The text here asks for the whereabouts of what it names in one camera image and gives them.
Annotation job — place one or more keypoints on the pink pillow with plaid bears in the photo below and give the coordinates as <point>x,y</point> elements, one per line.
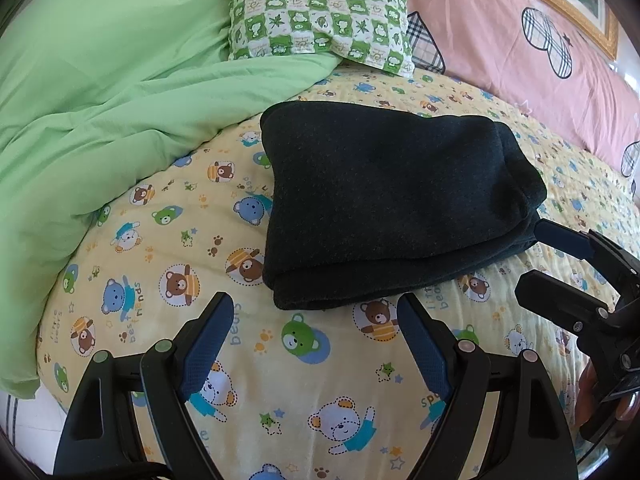
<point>480,35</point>

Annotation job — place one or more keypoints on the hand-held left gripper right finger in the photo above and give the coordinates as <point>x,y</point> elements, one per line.
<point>425,350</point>

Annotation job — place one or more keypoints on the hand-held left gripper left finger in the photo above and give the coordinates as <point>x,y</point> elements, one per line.
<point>205,350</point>

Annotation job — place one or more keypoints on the yellow bear-print bedsheet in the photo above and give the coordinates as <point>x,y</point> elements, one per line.
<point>280,390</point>

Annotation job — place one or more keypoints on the green checkered pillow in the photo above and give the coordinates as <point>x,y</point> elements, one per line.
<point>320,20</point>

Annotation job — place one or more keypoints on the person's right hand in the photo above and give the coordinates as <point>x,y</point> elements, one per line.
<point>585,395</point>

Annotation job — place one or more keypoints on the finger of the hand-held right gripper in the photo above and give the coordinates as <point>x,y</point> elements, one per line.
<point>560,237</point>
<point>555,297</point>

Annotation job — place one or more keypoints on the light green blanket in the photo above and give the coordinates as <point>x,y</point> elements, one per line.
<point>110,100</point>

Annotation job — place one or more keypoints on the black pants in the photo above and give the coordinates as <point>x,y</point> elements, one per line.
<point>390,195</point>

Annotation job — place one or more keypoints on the gold-framed picture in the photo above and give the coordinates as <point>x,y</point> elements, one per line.
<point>565,0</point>

